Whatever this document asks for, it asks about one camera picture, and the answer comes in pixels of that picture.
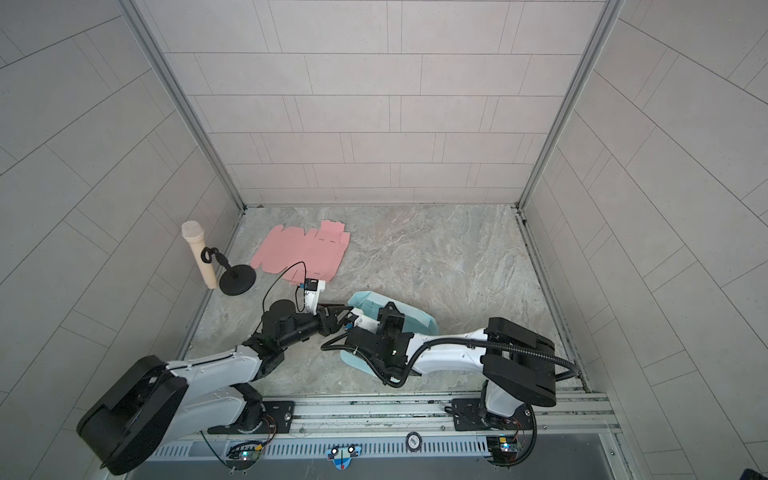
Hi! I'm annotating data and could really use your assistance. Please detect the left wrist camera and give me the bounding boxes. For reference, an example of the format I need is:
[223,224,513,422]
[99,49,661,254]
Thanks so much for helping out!
[302,278,326,315]

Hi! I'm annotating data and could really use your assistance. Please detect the blue sticker with eyes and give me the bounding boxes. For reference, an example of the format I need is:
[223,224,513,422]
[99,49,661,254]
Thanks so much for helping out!
[326,444,361,471]

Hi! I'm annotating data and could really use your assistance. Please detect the right green circuit board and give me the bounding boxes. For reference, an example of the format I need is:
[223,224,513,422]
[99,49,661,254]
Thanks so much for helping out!
[486,436,522,466]

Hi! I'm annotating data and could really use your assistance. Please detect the green circuit board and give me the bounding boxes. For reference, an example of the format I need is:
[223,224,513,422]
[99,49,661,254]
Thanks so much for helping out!
[486,436,522,466]
[227,441,265,464]

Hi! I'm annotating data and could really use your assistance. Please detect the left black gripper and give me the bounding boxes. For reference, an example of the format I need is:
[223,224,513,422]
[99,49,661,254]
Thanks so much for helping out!
[276,304,353,352]

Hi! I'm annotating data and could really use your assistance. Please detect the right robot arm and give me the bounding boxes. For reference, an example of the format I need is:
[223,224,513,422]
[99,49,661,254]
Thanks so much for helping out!
[339,292,573,418]

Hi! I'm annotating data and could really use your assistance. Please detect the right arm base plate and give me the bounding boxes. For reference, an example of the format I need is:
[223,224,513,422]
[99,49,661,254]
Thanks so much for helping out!
[444,398,535,432]

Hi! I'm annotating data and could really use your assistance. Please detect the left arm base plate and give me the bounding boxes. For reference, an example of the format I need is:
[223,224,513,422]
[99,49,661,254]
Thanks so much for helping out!
[206,401,295,435]

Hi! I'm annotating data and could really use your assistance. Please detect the round black white badge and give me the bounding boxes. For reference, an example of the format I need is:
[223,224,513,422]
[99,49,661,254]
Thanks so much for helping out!
[405,432,423,452]

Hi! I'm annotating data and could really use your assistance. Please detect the light blue paper box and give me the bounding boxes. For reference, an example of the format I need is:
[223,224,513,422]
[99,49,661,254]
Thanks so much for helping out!
[340,291,439,378]

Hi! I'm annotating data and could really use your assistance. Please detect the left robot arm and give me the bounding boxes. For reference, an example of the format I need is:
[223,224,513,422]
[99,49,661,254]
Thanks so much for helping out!
[76,300,361,475]

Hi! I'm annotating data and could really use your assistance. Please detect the left green circuit board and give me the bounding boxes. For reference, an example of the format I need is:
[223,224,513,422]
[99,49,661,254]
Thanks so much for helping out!
[227,441,265,464]

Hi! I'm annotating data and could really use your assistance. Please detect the aluminium mounting rail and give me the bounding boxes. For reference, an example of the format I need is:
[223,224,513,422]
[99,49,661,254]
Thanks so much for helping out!
[113,393,619,445]

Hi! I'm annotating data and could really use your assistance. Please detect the black round microphone stand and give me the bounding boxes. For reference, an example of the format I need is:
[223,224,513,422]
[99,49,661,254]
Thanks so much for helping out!
[203,247,257,296]

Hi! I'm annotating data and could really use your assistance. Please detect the pink flat paper box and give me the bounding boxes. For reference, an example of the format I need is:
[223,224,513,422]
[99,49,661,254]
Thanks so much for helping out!
[250,220,351,284]

